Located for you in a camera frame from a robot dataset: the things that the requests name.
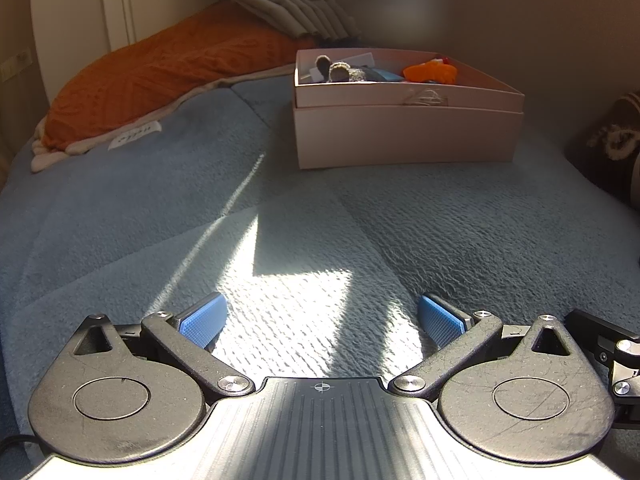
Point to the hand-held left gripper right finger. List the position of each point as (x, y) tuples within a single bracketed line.
[(442, 322)]

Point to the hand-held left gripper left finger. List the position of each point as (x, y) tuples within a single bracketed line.
[(202, 322)]

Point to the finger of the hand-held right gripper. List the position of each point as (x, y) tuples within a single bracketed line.
[(595, 332)]

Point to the pink cardboard box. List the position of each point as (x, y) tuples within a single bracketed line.
[(400, 130)]

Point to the orange plastic cup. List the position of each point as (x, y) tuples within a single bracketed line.
[(430, 72)]

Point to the blue tissue pack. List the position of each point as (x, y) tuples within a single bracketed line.
[(387, 76)]

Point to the red doll figure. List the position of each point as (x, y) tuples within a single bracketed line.
[(441, 60)]

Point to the black plush toy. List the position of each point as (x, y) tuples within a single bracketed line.
[(345, 72)]

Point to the white rectangular box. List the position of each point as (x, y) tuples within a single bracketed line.
[(361, 58)]

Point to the brown fuzzy cushion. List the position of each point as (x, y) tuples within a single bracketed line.
[(610, 145)]

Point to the white fabric label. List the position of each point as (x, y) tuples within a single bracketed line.
[(135, 135)]

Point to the orange blanket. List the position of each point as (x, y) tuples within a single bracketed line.
[(160, 70)]

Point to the beige padded bed surround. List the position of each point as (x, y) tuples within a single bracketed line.
[(500, 20)]

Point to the grey folded blanket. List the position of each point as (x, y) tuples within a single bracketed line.
[(290, 5)]

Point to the white door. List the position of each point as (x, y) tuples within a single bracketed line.
[(75, 10)]

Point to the wall socket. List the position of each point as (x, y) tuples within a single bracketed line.
[(15, 64)]

